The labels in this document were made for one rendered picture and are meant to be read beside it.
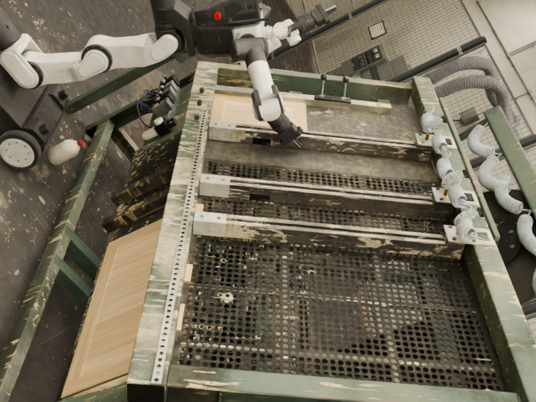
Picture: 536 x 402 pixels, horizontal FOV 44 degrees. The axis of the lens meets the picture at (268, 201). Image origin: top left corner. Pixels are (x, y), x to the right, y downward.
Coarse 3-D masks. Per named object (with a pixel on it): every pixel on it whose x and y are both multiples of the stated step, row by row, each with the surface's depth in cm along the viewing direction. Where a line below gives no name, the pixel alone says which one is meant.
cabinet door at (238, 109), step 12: (216, 96) 349; (228, 96) 350; (240, 96) 352; (216, 108) 338; (228, 108) 340; (240, 108) 341; (252, 108) 343; (288, 108) 347; (300, 108) 348; (216, 120) 329; (228, 120) 331; (240, 120) 332; (252, 120) 333; (300, 120) 338
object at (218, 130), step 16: (224, 128) 314; (240, 128) 315; (256, 128) 318; (272, 128) 318; (272, 144) 319; (288, 144) 319; (304, 144) 319; (320, 144) 319; (336, 144) 319; (352, 144) 318; (368, 144) 318; (384, 144) 318; (400, 144) 320; (416, 144) 319; (448, 144) 318
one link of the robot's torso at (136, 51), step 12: (96, 36) 311; (132, 36) 311; (144, 36) 311; (168, 36) 297; (96, 48) 303; (108, 48) 304; (120, 48) 304; (132, 48) 304; (144, 48) 301; (156, 48) 300; (168, 48) 300; (108, 60) 306; (120, 60) 308; (132, 60) 308; (144, 60) 305; (156, 60) 304
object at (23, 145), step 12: (12, 132) 307; (24, 132) 309; (0, 144) 309; (12, 144) 310; (24, 144) 310; (36, 144) 311; (0, 156) 313; (12, 156) 314; (24, 156) 314; (36, 156) 313; (24, 168) 317
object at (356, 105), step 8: (216, 88) 351; (224, 88) 352; (232, 88) 353; (240, 88) 354; (248, 96) 352; (288, 96) 353; (296, 96) 354; (304, 96) 355; (312, 96) 356; (312, 104) 355; (320, 104) 355; (328, 104) 355; (336, 104) 355; (344, 104) 355; (352, 104) 355; (360, 104) 355; (376, 104) 357; (376, 112) 357; (384, 112) 357
